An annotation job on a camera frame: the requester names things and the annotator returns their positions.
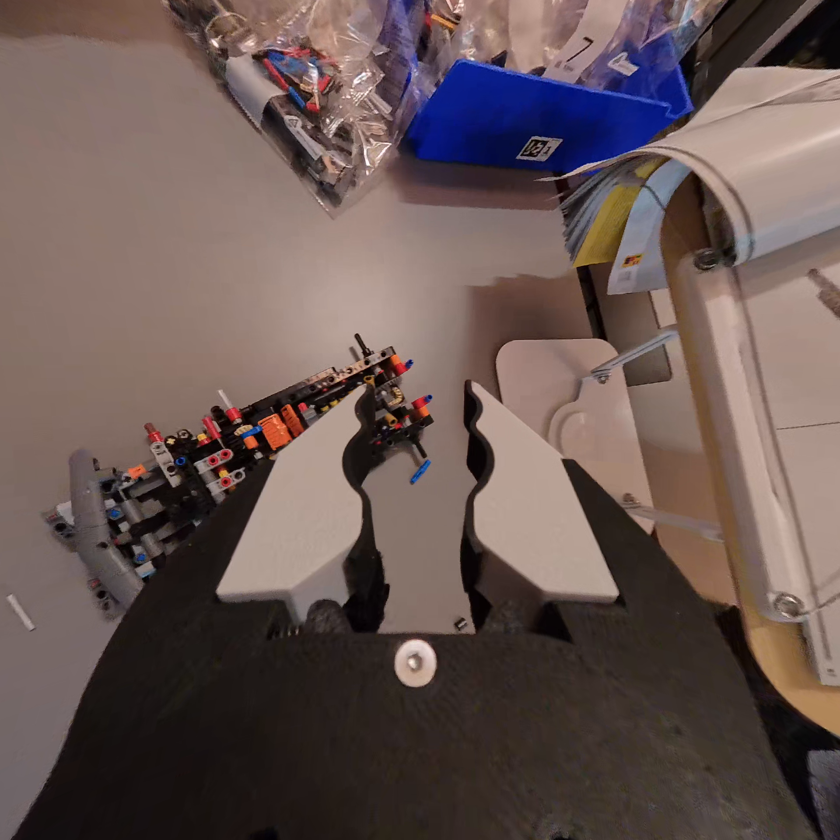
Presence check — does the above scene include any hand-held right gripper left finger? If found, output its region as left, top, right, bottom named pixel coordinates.
left=215, top=384, right=388, bottom=634

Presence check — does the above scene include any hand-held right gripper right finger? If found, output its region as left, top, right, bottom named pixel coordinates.
left=461, top=379, right=621, bottom=634

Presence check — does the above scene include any partly built lego car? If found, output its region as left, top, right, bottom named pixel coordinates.
left=42, top=333, right=435, bottom=618

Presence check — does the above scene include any blue parts bin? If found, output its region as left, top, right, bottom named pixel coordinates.
left=402, top=29, right=695, bottom=175

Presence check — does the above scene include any clear bag of lego parts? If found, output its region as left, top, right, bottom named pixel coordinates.
left=161, top=0, right=421, bottom=219

